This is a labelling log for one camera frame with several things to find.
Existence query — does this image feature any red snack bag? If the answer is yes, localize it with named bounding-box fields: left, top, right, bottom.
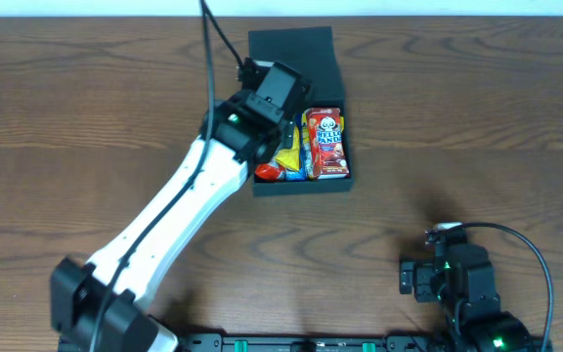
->
left=255, top=160, right=285, bottom=182

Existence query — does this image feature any small yellow snack packet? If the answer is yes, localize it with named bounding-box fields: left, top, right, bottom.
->
left=275, top=126, right=301, bottom=171

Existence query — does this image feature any blue Oreo cookie pack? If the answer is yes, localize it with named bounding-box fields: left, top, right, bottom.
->
left=285, top=113, right=308, bottom=182

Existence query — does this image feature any red Hello Panda box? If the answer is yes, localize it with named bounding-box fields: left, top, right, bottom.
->
left=302, top=108, right=350, bottom=180

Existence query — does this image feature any dark green box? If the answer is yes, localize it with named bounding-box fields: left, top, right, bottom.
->
left=248, top=26, right=354, bottom=197

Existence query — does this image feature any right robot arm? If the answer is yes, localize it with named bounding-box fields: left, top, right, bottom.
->
left=388, top=243, right=541, bottom=352

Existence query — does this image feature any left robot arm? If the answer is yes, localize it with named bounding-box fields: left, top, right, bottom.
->
left=50, top=88, right=312, bottom=351

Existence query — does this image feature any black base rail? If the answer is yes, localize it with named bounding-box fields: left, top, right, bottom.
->
left=147, top=333, right=480, bottom=352

